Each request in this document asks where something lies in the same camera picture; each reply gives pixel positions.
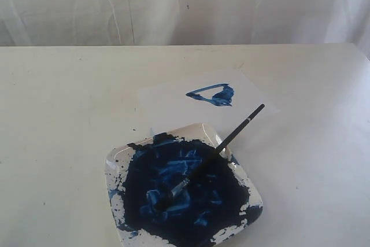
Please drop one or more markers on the black paintbrush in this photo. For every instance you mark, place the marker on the black paintbrush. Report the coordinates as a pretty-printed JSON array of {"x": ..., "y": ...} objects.
[{"x": 211, "y": 157}]

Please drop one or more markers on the white plate with blue paint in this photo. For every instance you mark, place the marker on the white plate with blue paint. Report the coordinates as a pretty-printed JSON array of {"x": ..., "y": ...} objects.
[{"x": 155, "y": 201}]

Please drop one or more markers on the white curtain backdrop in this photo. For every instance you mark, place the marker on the white curtain backdrop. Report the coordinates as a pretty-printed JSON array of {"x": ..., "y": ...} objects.
[{"x": 183, "y": 22}]

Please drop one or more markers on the white paper sheet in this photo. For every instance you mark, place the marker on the white paper sheet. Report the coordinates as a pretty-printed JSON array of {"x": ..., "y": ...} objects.
[{"x": 220, "y": 98}]

